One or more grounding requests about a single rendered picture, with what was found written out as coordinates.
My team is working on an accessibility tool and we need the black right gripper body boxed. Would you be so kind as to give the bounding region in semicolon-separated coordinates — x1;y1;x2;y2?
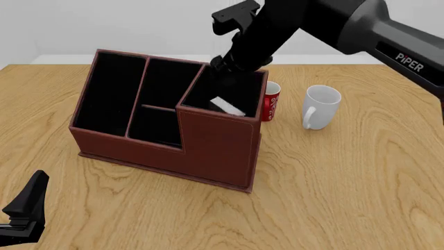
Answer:
209;53;274;76

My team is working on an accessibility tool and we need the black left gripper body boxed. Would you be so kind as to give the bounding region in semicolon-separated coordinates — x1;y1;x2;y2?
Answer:
0;215;47;246

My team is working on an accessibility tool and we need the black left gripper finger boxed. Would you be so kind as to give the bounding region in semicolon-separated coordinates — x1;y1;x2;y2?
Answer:
1;169;50;219

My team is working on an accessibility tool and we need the white and grey book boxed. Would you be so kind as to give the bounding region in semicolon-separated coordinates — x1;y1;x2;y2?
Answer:
209;96;247;117

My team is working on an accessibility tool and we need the red-brown desk caddy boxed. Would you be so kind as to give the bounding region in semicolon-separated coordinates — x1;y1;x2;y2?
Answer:
68;48;270;194

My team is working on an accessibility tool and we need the red patterned mug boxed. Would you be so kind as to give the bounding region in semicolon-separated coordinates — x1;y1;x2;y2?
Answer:
261;80;282;123

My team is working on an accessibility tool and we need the white mug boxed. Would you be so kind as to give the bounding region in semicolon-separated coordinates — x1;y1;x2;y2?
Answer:
302;84;343;131

